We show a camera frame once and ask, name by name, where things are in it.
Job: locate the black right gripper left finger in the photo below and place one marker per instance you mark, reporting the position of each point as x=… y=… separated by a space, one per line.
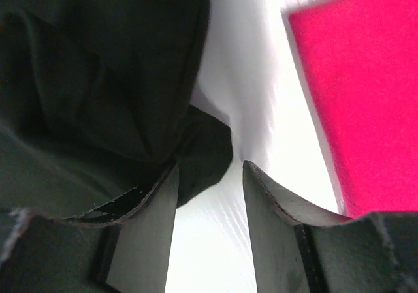
x=133 y=254

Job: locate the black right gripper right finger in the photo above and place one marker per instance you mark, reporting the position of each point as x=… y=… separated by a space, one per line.
x=286 y=257

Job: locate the black t-shirt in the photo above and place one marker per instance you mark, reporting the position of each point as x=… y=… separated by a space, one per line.
x=95 y=101

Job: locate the folded magenta t-shirt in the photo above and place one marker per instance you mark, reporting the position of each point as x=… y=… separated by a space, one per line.
x=359 y=59

